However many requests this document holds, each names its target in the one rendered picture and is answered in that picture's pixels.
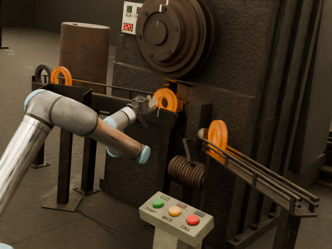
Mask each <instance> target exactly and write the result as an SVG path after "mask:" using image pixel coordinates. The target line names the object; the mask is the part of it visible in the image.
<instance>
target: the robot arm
mask: <svg viewBox="0 0 332 249"><path fill-rule="evenodd" d="M132 101H133V103H132V104H127V107H124V108H122V109H121V110H119V111H117V112H115V113H114V114H112V115H110V116H109V117H106V118H105V119H104V120H101V119H100V118H99V117H98V114H97V113H96V112H95V111H94V110H93V109H91V108H90V107H88V106H86V105H84V104H82V103H80V102H78V101H76V100H73V99H71V98H68V97H65V96H62V95H59V94H56V93H54V92H52V91H49V90H44V89H38V90H35V91H33V92H32V93H30V94H29V95H28V97H27V98H26V100H25V103H24V105H25V106H24V110H25V112H26V113H25V115H24V118H23V120H22V121H21V123H20V125H19V126H18V128H17V130H16V131H15V133H14V135H13V136H12V138H11V140H10V142H9V143H8V145H7V147H6V148H5V150H4V152H3V153H2V155H1V157H0V219H1V217H2V215H3V214H4V212H5V210H6V208H7V206H8V205H9V203H10V201H11V199H12V198H13V196H14V194H15V192H16V191H17V189H18V187H19V185H20V184H21V182H22V180H23V178H24V176H25V175H26V173H27V171H28V169H29V168H30V166H31V164H32V162H33V161H34V159H35V157H36V155H37V154H38V152H39V150H40V148H41V147H42V145H43V143H44V141H45V140H46V138H47V136H48V134H49V133H50V131H52V129H53V127H54V126H58V127H60V128H63V129H65V130H67V131H70V132H72V133H74V134H76V135H78V136H81V137H86V136H88V137H90V138H92V139H94V140H96V141H98V142H100V143H102V144H104V145H106V148H107V152H108V154H109V155H110V156H112V157H116V158H118V157H121V156H123V157H126V158H128V159H131V160H133V161H136V162H138V163H141V164H144V163H146V162H147V160H148V158H149V156H150V147H148V146H147V145H143V144H141V143H139V142H138V141H136V140H134V139H132V138H130V137H129V136H127V135H126V134H124V128H126V127H128V126H129V125H131V124H132V123H134V122H135V121H136V122H137V123H138V124H139V125H140V127H143V128H147V127H148V124H147V123H146V122H145V121H144V120H143V118H142V117H141V116H142V115H146V114H149V113H151V112H153V111H154V110H155V108H156V106H157V104H158V100H156V99H155V97H153V98H152V99H151V96H150V95H148V96H147V98H146V97H142V96H137V97H135V98H133V99H132Z"/></svg>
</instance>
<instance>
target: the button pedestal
mask: <svg viewBox="0 0 332 249"><path fill-rule="evenodd" d="M162 194H163V195H165V196H167V197H169V198H170V199H169V200H168V201H167V200H165V199H163V198H161V197H160V196H161V195H162ZM157 198H160V199H162V200H163V201H164V204H163V205H162V206H161V207H154V206H153V205H152V201H153V200H154V199H157ZM179 202H180V203H182V204H184V205H186V206H187V207H186V208H185V209H184V208H182V207H179V206H177V204H178V203H179ZM171 207H179V208H180V209H181V213H180V214H179V215H177V216H172V215H170V214H169V209H170V208H171ZM195 211H199V212H201V213H204V212H202V211H200V210H198V209H196V208H194V207H192V206H189V205H187V204H185V203H183V202H181V201H179V200H177V199H174V198H172V197H170V196H168V195H166V194H164V193H162V192H159V191H158V192H157V193H156V194H155V195H154V196H152V197H151V198H150V199H149V200H148V201H147V202H145V203H144V204H143V205H142V206H141V207H140V208H139V214H140V218H141V219H142V220H144V221H146V222H148V223H150V224H152V225H154V226H155V234H154V242H153V249H187V247H188V244H189V245H191V246H193V247H196V246H197V245H198V244H199V243H200V242H201V241H202V239H203V238H204V237H205V236H206V235H207V234H208V233H209V232H210V231H211V230H212V229H213V228H214V222H213V216H211V215H209V214H207V213H204V214H205V216H204V217H200V216H198V215H196V214H194V212H195ZM190 215H196V216H197V217H198V218H199V222H198V223H197V224H195V225H190V224H188V223H187V217H188V216H190Z"/></svg>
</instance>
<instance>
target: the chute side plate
mask: <svg viewBox="0 0 332 249"><path fill-rule="evenodd" d="M42 86H43V85H39V84H34V83H32V92H33V91H35V90H37V89H38V88H40V87H42ZM91 104H92V105H93V109H96V110H101V111H105V112H110V113H115V112H117V111H119V110H121V109H122V108H124V107H127V104H132V103H131V102H126V101H121V100H116V99H111V98H106V97H101V96H96V95H92V97H91ZM158 110H159V114H158ZM157 115H158V117H157ZM141 117H142V118H143V120H146V121H149V122H152V123H155V124H158V125H161V126H163V121H165V122H168V123H171V129H173V130H174V122H175V114H173V113H169V112H166V111H163V110H160V109H157V108H156V109H155V110H154V111H153V112H151V113H149V114H146V115H142V116H141Z"/></svg>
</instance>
